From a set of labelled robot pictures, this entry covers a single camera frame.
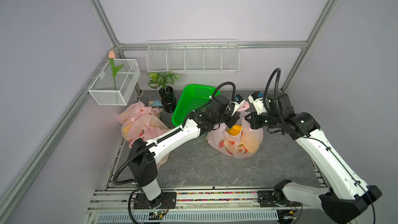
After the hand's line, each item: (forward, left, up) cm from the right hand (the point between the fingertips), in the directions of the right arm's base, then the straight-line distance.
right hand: (246, 116), depth 71 cm
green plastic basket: (+35, +31, -28) cm, 55 cm away
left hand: (+3, +2, -2) cm, 4 cm away
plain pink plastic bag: (-8, +2, -10) cm, 13 cm away
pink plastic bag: (+16, +57, -11) cm, 60 cm away
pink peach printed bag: (+4, +51, -12) cm, 52 cm away
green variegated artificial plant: (+28, +43, -2) cm, 52 cm away
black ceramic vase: (+26, +43, -16) cm, 53 cm away
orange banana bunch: (+2, +2, -17) cm, 17 cm away
